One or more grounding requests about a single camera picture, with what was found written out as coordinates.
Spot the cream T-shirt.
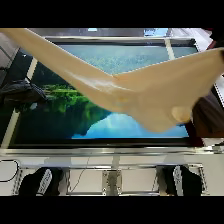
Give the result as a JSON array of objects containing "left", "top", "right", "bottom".
[{"left": 0, "top": 28, "right": 224, "bottom": 134}]

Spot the black garment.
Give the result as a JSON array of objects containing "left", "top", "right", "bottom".
[{"left": 0, "top": 79, "right": 50, "bottom": 110}]

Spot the brown garment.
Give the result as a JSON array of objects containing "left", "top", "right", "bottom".
[{"left": 191, "top": 94, "right": 224, "bottom": 139}]

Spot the silver frame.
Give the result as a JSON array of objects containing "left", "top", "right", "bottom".
[{"left": 0, "top": 35, "right": 224, "bottom": 197}]

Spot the thin black cable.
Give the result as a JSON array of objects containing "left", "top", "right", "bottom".
[{"left": 67, "top": 155, "right": 92, "bottom": 195}]

